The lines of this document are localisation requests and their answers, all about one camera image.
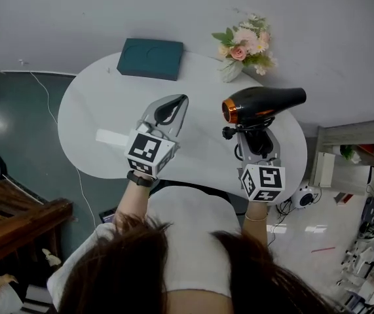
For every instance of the dark tablet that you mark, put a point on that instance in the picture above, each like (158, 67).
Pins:
(108, 216)

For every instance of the person's right forearm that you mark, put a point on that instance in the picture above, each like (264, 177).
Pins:
(255, 227)

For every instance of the white ribbed vase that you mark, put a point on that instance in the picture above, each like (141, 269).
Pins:
(231, 72)

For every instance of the white kidney-shaped table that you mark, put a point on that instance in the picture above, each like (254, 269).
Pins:
(108, 110)

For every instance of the small green potted plant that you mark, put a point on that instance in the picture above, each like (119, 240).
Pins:
(347, 151)

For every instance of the black wristband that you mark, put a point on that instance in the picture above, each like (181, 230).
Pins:
(139, 179)

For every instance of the pink flower bouquet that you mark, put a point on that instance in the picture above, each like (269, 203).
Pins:
(245, 42)

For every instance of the white flat box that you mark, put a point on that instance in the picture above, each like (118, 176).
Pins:
(322, 170)

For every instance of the person's white shirt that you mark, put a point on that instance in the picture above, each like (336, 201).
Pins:
(190, 234)

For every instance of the white round appliance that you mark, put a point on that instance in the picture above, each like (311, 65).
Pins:
(303, 197)

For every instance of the person's left forearm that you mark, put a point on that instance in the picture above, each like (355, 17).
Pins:
(132, 201)

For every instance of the red flat box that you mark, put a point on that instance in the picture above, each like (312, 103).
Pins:
(344, 197)

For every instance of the black hair dryer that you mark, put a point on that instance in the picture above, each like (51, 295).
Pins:
(258, 105)

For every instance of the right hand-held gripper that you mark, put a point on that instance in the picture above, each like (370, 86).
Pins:
(268, 178)

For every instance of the brown wooden bench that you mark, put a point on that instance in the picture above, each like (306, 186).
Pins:
(16, 218)

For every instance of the grey shelf unit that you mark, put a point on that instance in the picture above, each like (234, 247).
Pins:
(350, 136)

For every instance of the teal box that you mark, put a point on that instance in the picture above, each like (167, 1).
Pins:
(147, 59)

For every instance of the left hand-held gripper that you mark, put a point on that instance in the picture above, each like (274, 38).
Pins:
(147, 149)

